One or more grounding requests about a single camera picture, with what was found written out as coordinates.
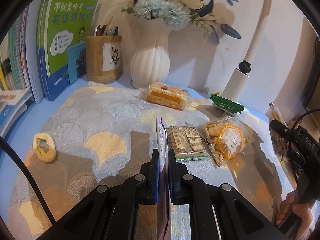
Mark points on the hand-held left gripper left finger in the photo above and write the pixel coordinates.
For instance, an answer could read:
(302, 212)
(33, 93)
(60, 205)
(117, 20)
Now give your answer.
(156, 180)

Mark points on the green white snack packet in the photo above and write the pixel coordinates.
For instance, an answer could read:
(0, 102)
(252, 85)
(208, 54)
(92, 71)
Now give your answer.
(226, 103)

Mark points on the person's right hand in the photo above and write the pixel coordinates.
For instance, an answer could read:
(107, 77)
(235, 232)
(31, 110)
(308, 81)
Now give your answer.
(302, 212)

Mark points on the row of spiral notebooks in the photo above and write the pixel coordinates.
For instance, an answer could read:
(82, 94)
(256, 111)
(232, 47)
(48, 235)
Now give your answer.
(22, 55)

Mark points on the flat stack of books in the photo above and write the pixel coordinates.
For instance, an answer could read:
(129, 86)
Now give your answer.
(12, 107)

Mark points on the fan pattern tablecloth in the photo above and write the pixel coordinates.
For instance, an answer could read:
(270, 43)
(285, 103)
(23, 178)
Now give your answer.
(100, 130)

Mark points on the blue white artificial flowers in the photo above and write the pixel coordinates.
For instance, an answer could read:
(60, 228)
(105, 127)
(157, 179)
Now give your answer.
(160, 7)

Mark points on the white ribbed vase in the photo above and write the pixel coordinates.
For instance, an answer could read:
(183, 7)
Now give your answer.
(150, 62)

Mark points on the small biscuit bag yellow label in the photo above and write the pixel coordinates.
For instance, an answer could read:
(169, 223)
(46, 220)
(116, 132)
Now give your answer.
(225, 140)

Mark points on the white desk lamp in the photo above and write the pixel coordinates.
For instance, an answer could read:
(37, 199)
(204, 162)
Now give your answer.
(246, 62)

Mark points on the wooden pen holder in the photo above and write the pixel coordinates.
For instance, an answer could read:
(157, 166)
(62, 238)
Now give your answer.
(100, 60)

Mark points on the wafer biscuit packet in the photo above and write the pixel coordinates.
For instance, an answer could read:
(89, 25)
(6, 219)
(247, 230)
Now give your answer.
(186, 141)

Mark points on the blue purple snack packet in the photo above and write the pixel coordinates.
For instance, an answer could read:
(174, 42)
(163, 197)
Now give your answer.
(162, 135)

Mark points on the bunch of pens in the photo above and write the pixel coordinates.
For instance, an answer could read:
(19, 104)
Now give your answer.
(103, 28)

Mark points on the blue metal bookend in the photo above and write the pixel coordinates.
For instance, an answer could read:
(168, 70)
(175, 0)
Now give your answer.
(75, 62)

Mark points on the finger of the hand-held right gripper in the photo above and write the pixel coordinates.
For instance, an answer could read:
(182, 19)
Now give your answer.
(278, 127)

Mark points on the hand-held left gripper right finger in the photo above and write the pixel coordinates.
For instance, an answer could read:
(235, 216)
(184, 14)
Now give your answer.
(171, 182)

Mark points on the green cover book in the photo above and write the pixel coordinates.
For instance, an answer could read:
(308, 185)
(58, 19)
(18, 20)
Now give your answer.
(67, 30)

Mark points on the clear bread stick bag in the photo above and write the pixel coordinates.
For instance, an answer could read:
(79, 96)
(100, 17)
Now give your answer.
(276, 115)

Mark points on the yellow hair scrunchie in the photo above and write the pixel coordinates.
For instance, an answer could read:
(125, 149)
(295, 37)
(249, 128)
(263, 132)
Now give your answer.
(48, 152)

